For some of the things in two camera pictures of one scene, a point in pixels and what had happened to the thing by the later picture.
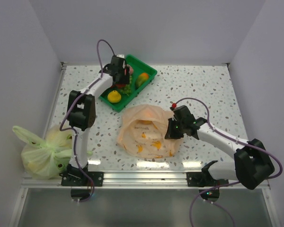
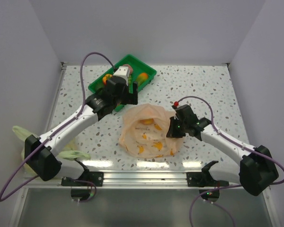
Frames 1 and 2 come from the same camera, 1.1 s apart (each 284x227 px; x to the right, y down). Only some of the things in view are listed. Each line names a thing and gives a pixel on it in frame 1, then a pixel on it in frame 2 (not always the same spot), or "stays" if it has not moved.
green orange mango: (142, 78) stays
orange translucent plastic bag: (143, 131) stays
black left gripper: (125, 79) to (134, 96)
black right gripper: (170, 134) stays
